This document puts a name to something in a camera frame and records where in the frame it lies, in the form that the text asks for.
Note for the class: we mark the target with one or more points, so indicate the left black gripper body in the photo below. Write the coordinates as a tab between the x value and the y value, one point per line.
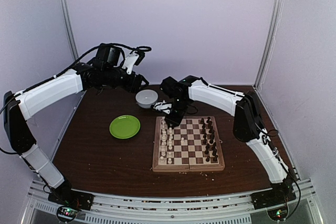
111	78

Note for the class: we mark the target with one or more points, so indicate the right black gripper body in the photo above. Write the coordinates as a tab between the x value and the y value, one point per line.
181	106

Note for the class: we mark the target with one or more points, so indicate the white bishop chess piece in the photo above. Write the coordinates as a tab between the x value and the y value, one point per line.
163	140

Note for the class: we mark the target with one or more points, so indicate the wooden chess board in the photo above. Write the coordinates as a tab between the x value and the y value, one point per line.
201	152

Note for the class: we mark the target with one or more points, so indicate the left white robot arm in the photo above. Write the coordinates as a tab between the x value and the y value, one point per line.
21	107

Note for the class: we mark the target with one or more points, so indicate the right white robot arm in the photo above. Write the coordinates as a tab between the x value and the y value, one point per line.
248	125

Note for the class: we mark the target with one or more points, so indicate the white ceramic bowl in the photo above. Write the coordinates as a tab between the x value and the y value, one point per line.
146	98

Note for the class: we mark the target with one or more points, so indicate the green plastic plate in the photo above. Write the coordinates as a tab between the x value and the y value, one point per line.
124	127

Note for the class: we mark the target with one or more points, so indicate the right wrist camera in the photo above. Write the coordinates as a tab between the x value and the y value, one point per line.
169	86

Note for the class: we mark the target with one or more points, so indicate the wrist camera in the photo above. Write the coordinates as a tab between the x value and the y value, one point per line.
169	86
106	57

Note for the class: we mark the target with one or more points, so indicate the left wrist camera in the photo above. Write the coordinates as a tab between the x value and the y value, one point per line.
106	57

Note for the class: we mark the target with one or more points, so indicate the left aluminium frame post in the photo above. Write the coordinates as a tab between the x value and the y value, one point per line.
69	30

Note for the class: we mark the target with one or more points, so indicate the aluminium frame post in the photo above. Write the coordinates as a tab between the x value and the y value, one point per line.
269	44
69	30

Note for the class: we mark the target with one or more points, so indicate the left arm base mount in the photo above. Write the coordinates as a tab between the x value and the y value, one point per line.
78	200

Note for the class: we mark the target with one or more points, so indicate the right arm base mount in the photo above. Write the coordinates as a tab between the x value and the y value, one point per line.
270	198

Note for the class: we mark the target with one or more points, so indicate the aluminium front rail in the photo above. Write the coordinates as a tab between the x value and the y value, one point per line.
231	208

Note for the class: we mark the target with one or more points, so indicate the right aluminium frame post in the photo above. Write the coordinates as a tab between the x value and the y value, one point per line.
269	44

